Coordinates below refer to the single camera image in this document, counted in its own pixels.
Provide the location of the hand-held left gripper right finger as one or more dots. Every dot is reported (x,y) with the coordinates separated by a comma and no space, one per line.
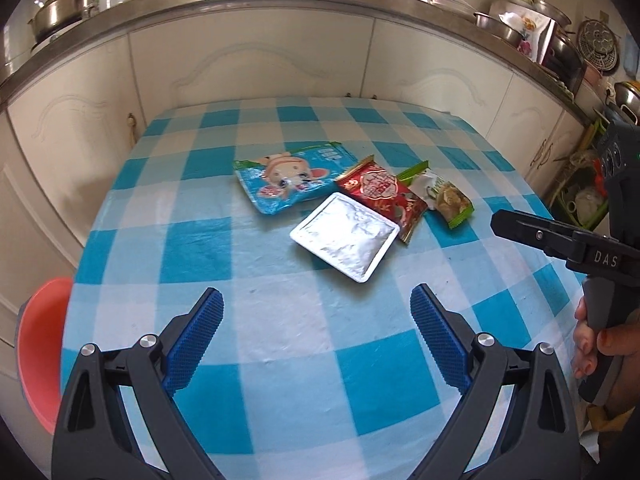
(440,340)

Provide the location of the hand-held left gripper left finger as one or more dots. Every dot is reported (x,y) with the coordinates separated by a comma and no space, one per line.
(195,340)

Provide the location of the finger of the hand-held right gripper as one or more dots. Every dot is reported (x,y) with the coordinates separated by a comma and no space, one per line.
(530,235)

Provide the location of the person's right hand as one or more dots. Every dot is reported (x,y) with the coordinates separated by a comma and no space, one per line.
(585,345)

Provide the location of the green dish rack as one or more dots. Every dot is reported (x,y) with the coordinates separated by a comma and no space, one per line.
(585,220)

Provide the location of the blue white checked tablecloth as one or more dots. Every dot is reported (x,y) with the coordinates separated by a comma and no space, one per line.
(280,320)

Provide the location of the green snack wrapper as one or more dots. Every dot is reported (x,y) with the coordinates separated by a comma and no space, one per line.
(445,197)

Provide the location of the cream cabinet door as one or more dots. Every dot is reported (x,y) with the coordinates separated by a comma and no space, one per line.
(445,85)
(250,60)
(75,135)
(545,125)

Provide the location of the silver foil packet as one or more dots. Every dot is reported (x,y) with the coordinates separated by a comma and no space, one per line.
(345,235)

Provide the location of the red plastic basin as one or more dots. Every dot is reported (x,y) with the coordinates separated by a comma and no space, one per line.
(40,340)

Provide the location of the red snack wrapper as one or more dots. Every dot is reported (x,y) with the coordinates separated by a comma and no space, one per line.
(380,185)

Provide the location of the small steel pot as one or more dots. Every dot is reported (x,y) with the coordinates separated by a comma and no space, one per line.
(629,100)

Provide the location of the dark cooking pot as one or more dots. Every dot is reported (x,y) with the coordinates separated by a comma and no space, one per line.
(565,57)

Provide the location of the blue cartoon snack wrapper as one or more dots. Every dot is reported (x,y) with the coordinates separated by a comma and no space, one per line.
(290,180)

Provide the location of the floral printed bag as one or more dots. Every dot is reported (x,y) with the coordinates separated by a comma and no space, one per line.
(532,35)

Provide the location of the round metal steamer rack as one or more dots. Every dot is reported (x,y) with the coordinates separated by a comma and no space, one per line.
(597,45)

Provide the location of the blue hanging item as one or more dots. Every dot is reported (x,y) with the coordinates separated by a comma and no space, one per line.
(632,55)

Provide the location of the steel bowl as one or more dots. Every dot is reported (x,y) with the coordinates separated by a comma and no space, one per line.
(497,30)

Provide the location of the steel pot with lid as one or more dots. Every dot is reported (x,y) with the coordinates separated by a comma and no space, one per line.
(552,10)

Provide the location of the stack of white plates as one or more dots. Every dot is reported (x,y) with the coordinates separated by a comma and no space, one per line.
(452,5)

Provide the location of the steel cooking pot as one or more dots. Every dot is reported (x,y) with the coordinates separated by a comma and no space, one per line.
(60,12)

